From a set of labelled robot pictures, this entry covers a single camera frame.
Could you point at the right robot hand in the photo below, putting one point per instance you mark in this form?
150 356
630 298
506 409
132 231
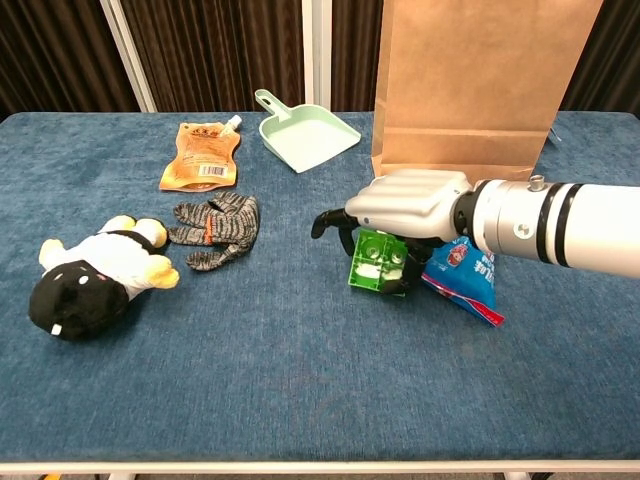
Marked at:
410 202

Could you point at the green plastic building block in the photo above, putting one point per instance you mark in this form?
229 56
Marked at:
367 250

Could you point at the blue snack packet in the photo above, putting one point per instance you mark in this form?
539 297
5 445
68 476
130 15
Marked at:
465 285

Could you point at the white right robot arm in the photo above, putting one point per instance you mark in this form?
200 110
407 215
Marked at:
575 225

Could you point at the brown paper bag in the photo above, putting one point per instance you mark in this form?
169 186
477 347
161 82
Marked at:
475 90

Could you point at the mint green plastic dustpan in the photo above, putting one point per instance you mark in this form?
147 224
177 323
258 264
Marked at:
310 137

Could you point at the dark brown pleated curtain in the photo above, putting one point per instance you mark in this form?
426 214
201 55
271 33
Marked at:
615 60
50 50
225 50
355 50

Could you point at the grey striped knit glove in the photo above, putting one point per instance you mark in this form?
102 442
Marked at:
235 220

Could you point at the blue fabric table cover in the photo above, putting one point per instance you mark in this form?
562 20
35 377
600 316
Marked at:
300 350

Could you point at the orange spout pouch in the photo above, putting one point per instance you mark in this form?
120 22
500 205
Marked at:
200 155

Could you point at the black white plush dog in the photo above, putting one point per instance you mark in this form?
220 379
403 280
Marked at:
100 270

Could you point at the white partition frame post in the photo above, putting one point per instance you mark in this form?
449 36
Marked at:
127 55
317 50

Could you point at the white table frame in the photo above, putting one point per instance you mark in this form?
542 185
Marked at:
300 468

